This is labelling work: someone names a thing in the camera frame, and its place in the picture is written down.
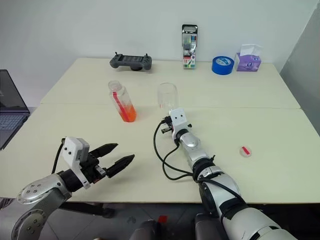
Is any grey handheld remote controller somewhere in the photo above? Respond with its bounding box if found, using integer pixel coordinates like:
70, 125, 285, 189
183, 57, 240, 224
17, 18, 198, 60
109, 51, 154, 72

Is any grey laptop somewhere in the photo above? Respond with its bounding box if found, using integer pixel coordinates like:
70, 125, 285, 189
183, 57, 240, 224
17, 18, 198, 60
0, 69, 32, 151

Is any dark rounded shape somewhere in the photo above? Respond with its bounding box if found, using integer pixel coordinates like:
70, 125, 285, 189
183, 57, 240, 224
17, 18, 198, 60
194, 212, 226, 240
129, 219, 161, 240

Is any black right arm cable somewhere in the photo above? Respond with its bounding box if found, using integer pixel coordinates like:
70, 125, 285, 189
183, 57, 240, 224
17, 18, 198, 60
152, 119, 249, 209

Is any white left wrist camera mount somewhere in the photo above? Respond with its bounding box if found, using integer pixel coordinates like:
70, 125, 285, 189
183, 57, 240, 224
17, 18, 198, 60
61, 136, 92, 190

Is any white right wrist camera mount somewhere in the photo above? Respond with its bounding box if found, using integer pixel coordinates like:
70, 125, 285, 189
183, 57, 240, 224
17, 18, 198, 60
169, 107, 189, 140

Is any marker pen pack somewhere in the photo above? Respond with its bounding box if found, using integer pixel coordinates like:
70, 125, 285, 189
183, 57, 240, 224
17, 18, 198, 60
181, 23, 199, 70

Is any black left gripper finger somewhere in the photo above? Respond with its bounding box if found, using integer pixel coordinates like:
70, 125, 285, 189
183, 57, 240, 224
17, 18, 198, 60
89, 142, 119, 159
105, 153, 136, 179

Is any pink bottle cap red tape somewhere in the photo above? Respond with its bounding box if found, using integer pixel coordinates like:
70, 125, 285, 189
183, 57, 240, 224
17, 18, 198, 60
238, 145, 253, 159

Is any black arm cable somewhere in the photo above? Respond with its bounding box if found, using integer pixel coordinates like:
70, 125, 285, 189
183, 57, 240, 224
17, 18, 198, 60
152, 119, 249, 209
50, 139, 67, 175

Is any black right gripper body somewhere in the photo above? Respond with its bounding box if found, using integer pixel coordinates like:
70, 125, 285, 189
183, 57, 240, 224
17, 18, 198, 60
160, 115, 175, 135

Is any clear plastic cup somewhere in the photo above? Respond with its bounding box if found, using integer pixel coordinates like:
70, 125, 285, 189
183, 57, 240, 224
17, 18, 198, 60
157, 82, 179, 112

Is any black table leg foot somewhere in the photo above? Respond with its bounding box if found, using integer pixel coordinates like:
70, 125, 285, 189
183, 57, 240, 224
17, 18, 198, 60
59, 201, 116, 219

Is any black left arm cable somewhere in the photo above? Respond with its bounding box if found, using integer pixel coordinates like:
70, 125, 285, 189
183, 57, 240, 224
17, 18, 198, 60
50, 139, 67, 175

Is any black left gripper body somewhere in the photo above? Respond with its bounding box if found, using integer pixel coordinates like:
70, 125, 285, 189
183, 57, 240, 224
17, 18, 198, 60
79, 151, 111, 186

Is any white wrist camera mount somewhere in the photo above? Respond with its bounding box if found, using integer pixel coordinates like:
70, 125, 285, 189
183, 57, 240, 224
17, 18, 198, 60
61, 136, 92, 190
169, 107, 189, 140

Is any bottle with orange liquid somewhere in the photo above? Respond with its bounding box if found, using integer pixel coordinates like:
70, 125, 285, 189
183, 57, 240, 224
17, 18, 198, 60
107, 80, 138, 123

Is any blue tape roll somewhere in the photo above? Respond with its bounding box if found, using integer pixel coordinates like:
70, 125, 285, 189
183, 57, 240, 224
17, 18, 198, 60
211, 55, 235, 75

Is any purple tissue box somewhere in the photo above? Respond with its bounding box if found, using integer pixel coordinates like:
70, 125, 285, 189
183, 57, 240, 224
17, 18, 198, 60
233, 43, 264, 73

